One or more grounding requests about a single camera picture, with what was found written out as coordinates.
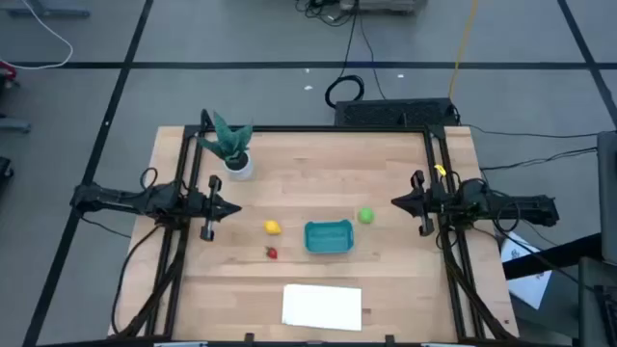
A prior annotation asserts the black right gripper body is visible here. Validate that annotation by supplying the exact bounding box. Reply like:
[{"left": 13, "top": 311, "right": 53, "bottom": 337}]
[{"left": 409, "top": 169, "right": 450, "bottom": 238}]

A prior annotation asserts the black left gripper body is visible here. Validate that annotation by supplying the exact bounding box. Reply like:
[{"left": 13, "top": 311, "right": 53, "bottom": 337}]
[{"left": 187, "top": 174, "right": 224, "bottom": 242}]

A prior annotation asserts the teal plastic tupperware container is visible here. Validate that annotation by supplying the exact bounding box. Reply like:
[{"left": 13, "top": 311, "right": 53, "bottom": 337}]
[{"left": 303, "top": 219, "right": 356, "bottom": 255}]

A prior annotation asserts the snake plant in white pot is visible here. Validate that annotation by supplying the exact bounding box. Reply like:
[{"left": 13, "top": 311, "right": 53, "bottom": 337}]
[{"left": 196, "top": 110, "right": 255, "bottom": 182}]

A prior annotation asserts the white printed paper sheet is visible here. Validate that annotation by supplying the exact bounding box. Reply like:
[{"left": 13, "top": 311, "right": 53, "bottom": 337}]
[{"left": 499, "top": 230, "right": 553, "bottom": 310}]

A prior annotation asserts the black metal bar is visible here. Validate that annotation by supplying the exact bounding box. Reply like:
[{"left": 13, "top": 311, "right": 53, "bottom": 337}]
[{"left": 503, "top": 232, "right": 604, "bottom": 281}]

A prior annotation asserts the grey cabinet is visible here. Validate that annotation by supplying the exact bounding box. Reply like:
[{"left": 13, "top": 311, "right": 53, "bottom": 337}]
[{"left": 597, "top": 130, "right": 617, "bottom": 265}]

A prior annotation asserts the grey equipment base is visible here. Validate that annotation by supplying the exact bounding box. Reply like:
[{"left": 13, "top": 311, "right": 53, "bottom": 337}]
[{"left": 339, "top": 0, "right": 429, "bottom": 13}]

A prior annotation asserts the grey furniture foot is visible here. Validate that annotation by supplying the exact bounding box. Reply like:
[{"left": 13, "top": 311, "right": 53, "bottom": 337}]
[{"left": 0, "top": 117, "right": 33, "bottom": 135}]

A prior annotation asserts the grey furniture base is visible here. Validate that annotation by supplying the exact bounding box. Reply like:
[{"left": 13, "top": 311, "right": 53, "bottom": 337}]
[{"left": 8, "top": 0, "right": 92, "bottom": 19}]

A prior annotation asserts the black cable bundle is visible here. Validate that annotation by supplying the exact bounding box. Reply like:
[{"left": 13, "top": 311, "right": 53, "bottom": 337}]
[
  {"left": 436, "top": 226, "right": 513, "bottom": 339},
  {"left": 111, "top": 224, "right": 190, "bottom": 338}
]

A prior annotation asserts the black aluminium table frame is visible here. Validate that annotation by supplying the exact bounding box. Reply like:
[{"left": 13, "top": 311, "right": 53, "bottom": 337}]
[{"left": 144, "top": 123, "right": 507, "bottom": 341}]

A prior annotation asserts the black coiled cable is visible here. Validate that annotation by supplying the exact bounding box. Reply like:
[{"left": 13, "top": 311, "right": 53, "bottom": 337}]
[{"left": 323, "top": 74, "right": 366, "bottom": 110}]

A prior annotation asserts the yellow cable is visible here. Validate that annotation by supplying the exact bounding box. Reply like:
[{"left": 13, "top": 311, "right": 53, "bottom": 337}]
[{"left": 447, "top": 0, "right": 480, "bottom": 101}]

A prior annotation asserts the white floor cable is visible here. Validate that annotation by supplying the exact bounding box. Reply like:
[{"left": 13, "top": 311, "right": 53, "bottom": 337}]
[{"left": 0, "top": 0, "right": 74, "bottom": 71}]

